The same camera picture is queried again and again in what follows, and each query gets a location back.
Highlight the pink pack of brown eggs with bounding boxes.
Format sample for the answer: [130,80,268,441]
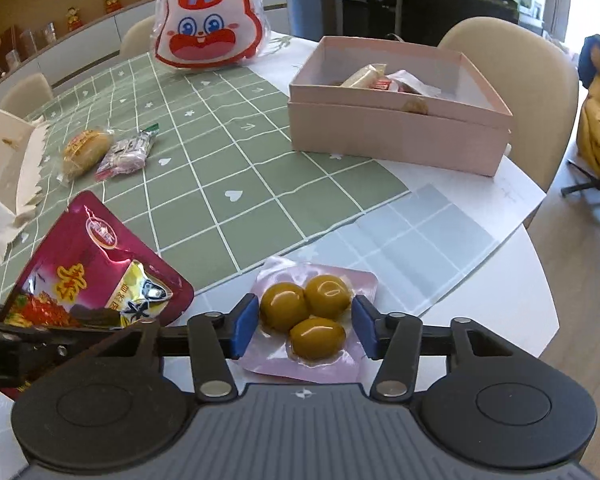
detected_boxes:
[238,257,378,384]

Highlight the dark red spicy snack pouch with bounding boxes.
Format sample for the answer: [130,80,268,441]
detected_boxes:
[3,191,195,328]

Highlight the small clear candy packet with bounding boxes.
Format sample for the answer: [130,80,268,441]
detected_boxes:
[95,124,160,181]

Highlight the yellow bread bun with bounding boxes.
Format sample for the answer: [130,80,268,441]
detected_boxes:
[58,128,114,184]

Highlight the red long snack packet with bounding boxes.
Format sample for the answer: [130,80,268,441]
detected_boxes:
[370,77,392,91]

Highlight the green grid tablecloth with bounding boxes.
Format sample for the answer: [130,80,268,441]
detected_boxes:
[0,55,407,301]

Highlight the beige chair with scalloped cover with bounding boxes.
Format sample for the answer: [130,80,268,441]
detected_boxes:
[0,110,48,264]

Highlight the pink cardboard box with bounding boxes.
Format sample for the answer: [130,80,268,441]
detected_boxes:
[288,36,513,177]

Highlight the beige dining chair near box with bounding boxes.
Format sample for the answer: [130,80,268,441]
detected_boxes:
[439,16,579,191]

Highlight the beige dining chair far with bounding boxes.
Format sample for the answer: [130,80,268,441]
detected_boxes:
[120,15,155,60]

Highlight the red white rabbit plush bag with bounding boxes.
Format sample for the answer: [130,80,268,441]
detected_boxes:
[151,0,271,70]

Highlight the black water dispenser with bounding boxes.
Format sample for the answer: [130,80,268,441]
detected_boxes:
[342,0,396,39]

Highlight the wooden display shelf cabinet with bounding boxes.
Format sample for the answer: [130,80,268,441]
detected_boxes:
[0,0,289,97]

